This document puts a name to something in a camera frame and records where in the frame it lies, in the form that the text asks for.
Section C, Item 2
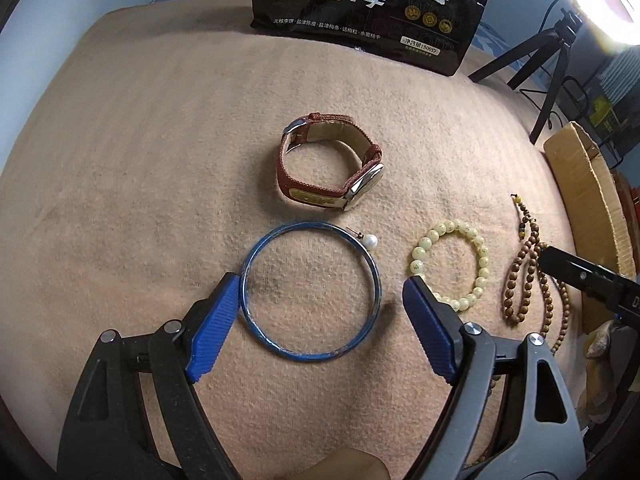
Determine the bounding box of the cream bead bracelet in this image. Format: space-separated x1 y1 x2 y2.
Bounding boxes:
410 219 493 312

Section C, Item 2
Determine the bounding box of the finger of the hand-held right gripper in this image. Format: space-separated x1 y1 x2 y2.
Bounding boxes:
537 245 640 323

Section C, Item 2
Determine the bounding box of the yellow box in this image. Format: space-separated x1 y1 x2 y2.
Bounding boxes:
592 99 620 132

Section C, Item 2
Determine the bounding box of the cardboard box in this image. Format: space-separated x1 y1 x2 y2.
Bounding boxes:
544 122 637 321

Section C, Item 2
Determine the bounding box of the red strap wristwatch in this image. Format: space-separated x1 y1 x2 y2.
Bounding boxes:
276 112 386 211

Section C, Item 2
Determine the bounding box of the brown wooden bead necklace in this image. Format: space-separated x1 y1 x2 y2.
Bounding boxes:
502 194 571 357

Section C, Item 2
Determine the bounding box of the person's right hand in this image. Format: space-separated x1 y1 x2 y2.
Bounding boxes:
582 317 626 426

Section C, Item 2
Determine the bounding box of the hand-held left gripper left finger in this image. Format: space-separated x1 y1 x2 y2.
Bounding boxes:
57 272 242 480

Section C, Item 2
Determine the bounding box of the black snack bag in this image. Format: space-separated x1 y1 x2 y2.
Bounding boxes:
249 0 501 77

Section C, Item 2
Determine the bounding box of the ring light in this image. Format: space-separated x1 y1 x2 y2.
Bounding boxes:
542 0 640 56

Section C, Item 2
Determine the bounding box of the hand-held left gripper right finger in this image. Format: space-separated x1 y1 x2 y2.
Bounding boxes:
402 275 588 480

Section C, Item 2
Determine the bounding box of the black tripod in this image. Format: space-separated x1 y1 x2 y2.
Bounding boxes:
467 7 586 145

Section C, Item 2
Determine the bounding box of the blue bangle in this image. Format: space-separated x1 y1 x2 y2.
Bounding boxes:
240 221 382 363

